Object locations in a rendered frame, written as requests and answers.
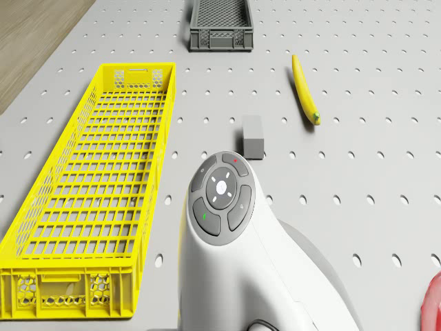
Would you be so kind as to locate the red plate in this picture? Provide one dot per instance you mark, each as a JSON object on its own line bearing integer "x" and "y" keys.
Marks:
{"x": 433, "y": 303}

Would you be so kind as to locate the grey cube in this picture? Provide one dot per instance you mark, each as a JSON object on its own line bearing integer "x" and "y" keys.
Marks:
{"x": 253, "y": 138}

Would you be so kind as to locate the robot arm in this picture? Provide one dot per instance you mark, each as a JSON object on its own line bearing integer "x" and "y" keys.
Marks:
{"x": 248, "y": 262}

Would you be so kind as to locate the banana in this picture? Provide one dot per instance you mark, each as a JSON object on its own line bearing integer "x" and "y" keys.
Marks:
{"x": 304, "y": 89}

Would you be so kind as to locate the dark grey basket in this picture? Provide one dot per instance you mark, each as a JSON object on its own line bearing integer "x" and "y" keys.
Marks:
{"x": 220, "y": 31}

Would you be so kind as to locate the yellow basket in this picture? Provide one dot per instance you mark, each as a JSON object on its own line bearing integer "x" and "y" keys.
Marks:
{"x": 86, "y": 172}

